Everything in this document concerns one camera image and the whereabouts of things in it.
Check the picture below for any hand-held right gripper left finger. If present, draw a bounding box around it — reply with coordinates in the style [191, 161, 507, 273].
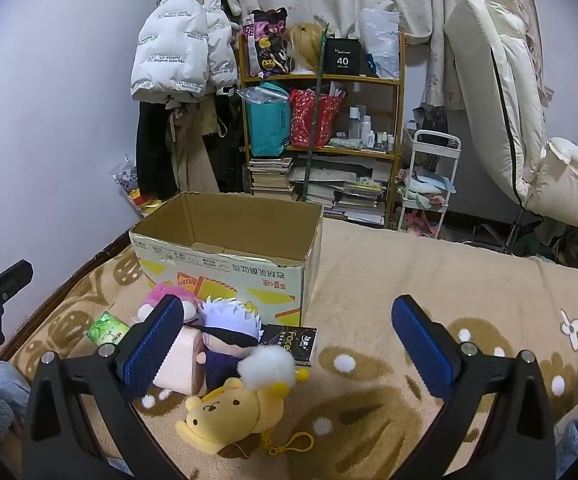
[21, 294, 186, 480]

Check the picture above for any stack of books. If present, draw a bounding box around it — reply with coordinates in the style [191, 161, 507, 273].
[248, 156, 295, 196]

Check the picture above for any white rolling cart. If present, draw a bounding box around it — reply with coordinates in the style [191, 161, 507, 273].
[396, 130, 462, 233]

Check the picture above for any pile of books and papers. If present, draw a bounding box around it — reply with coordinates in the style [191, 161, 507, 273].
[289, 160, 387, 226]

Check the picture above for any green packet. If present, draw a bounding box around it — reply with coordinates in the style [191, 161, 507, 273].
[85, 311, 130, 347]

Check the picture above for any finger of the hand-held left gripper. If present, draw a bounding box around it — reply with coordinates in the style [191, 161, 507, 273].
[0, 259, 34, 311]

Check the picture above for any yellow dog plush toy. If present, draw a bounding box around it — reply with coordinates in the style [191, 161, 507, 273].
[176, 377, 315, 461]

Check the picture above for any teal shopping bag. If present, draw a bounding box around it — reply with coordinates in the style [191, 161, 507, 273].
[243, 85, 292, 158]

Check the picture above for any black tissue pack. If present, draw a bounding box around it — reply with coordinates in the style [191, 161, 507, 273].
[259, 324, 320, 367]

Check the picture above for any black hanging garment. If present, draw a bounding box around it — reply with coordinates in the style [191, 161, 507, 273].
[136, 100, 180, 201]

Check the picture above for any blond wig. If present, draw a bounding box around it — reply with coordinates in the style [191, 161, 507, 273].
[283, 22, 327, 75]

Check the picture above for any beige hanging garment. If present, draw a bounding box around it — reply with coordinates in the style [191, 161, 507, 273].
[169, 102, 220, 196]

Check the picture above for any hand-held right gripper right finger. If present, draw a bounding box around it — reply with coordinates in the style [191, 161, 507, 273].
[390, 295, 557, 480]

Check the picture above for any brown bed frame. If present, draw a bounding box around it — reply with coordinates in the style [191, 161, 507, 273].
[0, 237, 132, 361]

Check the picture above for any red gift bag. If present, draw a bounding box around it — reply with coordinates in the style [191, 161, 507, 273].
[289, 89, 345, 151]

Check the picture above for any group of cosmetic bottles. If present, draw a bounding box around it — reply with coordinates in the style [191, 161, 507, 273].
[346, 105, 397, 151]

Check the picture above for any beige printed blanket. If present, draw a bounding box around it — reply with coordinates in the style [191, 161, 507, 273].
[0, 220, 578, 480]

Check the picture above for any green stick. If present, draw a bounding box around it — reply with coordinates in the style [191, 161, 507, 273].
[305, 22, 331, 207]

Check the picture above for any purple printed tote bag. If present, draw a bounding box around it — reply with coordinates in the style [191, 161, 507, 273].
[246, 8, 290, 78]

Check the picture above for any white puffer jacket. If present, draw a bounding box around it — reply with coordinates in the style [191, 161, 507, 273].
[130, 0, 240, 103]

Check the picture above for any wooden shelf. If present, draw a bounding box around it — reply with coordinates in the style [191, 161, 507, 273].
[238, 30, 406, 228]

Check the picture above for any black box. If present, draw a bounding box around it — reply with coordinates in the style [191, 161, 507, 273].
[323, 37, 368, 78]

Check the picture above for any person's left forearm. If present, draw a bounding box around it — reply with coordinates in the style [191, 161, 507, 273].
[0, 360, 32, 461]

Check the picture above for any white-haired plush doll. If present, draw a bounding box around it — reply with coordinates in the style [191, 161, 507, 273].
[196, 296, 265, 392]

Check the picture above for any clear plastic bag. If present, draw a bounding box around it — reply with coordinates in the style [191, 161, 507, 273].
[361, 8, 401, 81]

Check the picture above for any printed cardboard box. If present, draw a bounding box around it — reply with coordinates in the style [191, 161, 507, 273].
[129, 191, 325, 328]

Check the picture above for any white fluffy pompom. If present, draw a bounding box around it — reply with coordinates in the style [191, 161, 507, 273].
[238, 345, 311, 396]

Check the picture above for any snack packet in plastic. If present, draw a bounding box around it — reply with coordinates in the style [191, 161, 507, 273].
[113, 157, 165, 216]

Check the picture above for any pink cube plush cushion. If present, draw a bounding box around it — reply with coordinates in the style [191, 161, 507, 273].
[153, 325, 208, 395]

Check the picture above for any white padded chair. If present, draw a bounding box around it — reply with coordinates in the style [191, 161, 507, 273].
[443, 0, 578, 261]

